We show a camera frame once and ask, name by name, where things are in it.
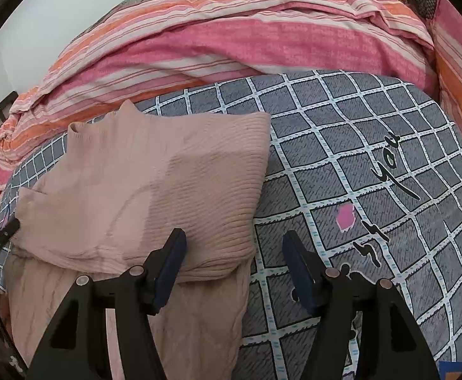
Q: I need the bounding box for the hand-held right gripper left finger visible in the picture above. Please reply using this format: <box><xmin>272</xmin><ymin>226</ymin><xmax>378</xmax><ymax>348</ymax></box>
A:
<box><xmin>25</xmin><ymin>227</ymin><xmax>188</xmax><ymax>380</ymax></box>

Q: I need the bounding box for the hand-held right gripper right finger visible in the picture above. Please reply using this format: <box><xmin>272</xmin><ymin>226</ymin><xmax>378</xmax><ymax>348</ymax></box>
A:
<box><xmin>282</xmin><ymin>230</ymin><xmax>442</xmax><ymax>380</ymax></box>

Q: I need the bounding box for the grey checked bed sheet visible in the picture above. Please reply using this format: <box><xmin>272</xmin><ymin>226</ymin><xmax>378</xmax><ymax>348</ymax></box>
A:
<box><xmin>0</xmin><ymin>69</ymin><xmax>462</xmax><ymax>380</ymax></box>

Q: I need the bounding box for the pink ribbed knit sweater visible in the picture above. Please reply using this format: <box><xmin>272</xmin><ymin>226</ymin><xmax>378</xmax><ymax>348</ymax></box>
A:
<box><xmin>5</xmin><ymin>99</ymin><xmax>272</xmax><ymax>380</ymax></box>

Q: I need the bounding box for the pink orange striped quilt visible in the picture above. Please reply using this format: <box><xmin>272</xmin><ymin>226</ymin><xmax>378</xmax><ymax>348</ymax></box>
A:
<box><xmin>0</xmin><ymin>0</ymin><xmax>462</xmax><ymax>206</ymax></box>

